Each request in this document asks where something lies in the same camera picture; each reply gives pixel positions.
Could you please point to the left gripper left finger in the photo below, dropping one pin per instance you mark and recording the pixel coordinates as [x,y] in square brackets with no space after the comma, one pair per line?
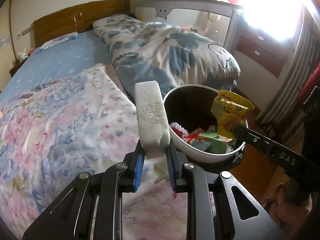
[109,187]

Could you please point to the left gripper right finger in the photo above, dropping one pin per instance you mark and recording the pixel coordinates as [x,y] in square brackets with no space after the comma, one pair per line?
[187,177]

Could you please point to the green white paper carton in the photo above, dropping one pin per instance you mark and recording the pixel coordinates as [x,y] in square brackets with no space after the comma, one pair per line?
[209,141]

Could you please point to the yellow snack wrapper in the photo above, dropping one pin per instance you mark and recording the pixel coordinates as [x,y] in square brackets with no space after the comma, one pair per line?
[230,110]

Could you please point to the black white trash bin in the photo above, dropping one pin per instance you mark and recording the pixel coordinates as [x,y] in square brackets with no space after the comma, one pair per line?
[190,107]

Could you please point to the person right hand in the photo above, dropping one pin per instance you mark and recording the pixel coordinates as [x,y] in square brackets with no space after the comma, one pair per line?
[292,209]

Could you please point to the beige curtain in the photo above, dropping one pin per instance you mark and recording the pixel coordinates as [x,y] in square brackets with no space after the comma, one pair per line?
[275,119]

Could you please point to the red snack package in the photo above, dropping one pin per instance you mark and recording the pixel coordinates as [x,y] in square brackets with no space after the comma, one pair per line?
[179,130]

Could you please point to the pink floral quilt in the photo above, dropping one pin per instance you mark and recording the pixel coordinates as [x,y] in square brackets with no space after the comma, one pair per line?
[81,123]

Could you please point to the brown drawer cabinet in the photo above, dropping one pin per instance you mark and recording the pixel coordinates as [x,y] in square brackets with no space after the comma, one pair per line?
[263,49]

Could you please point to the blue white cartoon duvet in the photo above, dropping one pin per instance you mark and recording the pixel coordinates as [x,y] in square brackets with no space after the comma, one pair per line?
[172,56]

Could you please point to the blue star bed sheet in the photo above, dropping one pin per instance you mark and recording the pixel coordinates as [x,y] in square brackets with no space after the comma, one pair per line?
[66,59]

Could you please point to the blue white pillow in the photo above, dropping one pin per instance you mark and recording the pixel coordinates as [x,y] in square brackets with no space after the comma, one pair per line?
[58,40]

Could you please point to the dark wooden nightstand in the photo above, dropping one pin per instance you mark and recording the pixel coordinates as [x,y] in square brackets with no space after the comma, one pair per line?
[16,67]

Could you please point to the white bunny plush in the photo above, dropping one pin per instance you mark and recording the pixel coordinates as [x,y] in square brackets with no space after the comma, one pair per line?
[23,55]

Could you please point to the wooden headboard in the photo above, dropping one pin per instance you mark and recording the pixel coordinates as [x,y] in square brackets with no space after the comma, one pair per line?
[78,18]

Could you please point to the grey bed guard rail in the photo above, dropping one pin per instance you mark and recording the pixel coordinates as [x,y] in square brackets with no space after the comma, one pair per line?
[219,21]

